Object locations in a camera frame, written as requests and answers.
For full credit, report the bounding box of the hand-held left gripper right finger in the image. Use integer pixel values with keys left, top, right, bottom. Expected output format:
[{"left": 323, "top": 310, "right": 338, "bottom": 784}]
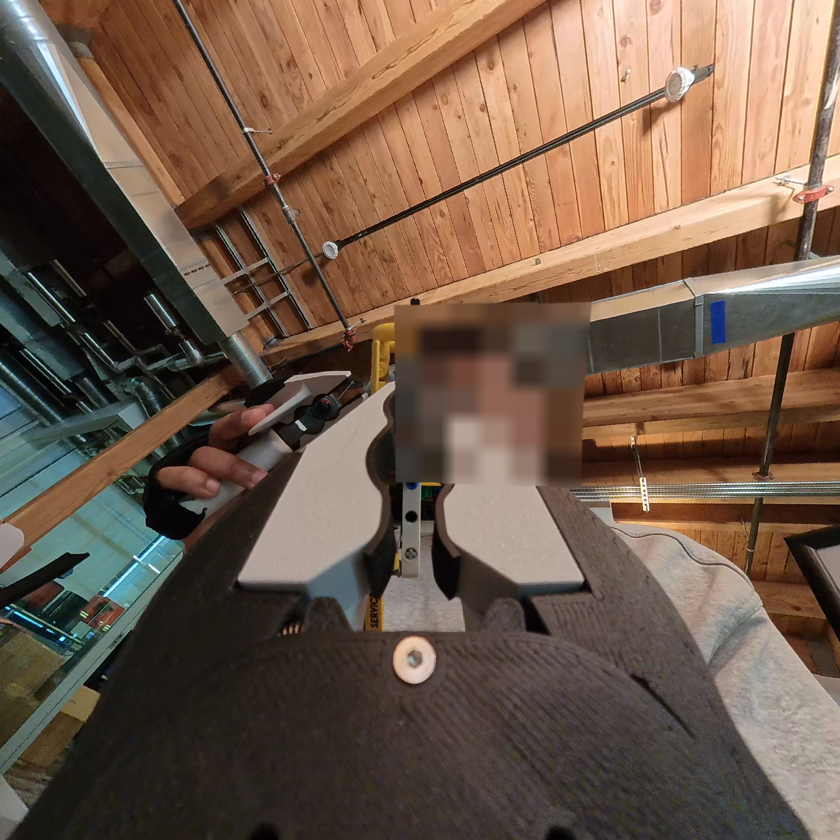
[{"left": 431, "top": 483, "right": 585, "bottom": 616}]

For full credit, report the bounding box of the person's right hand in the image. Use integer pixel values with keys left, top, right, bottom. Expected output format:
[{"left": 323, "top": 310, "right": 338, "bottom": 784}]
[{"left": 144, "top": 405, "right": 277, "bottom": 539}]

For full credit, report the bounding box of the metal strut channel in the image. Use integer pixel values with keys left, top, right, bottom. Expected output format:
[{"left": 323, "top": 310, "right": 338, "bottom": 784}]
[{"left": 570, "top": 481, "right": 840, "bottom": 501}]

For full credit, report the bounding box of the metal cable ladder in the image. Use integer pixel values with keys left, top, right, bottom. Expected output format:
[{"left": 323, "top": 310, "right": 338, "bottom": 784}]
[{"left": 209, "top": 206, "right": 312, "bottom": 339}]

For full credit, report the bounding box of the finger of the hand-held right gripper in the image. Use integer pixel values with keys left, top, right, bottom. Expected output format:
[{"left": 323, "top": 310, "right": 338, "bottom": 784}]
[{"left": 247, "top": 371, "right": 353, "bottom": 435}]

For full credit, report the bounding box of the long black sprinkler pipe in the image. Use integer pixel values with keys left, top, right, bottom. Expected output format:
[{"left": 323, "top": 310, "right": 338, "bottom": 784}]
[{"left": 323, "top": 64, "right": 715, "bottom": 258}]

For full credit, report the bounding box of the dark vertical pipe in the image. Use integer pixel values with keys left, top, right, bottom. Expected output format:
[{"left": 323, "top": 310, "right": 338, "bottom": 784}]
[{"left": 743, "top": 0, "right": 840, "bottom": 575}]

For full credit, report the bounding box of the black picture frame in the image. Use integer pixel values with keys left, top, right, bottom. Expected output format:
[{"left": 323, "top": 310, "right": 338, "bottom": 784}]
[{"left": 784, "top": 525, "right": 840, "bottom": 649}]

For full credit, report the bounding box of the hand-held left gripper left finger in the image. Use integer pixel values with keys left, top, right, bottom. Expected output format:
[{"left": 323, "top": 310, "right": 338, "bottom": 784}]
[{"left": 238, "top": 382, "right": 399, "bottom": 632}]

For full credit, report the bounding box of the rectangular metal air duct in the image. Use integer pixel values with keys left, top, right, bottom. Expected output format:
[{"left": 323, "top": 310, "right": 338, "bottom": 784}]
[{"left": 587, "top": 258, "right": 840, "bottom": 376}]

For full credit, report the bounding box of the large metal duct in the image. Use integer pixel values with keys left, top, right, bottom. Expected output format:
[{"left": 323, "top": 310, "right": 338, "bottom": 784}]
[{"left": 0, "top": 0, "right": 274, "bottom": 389}]

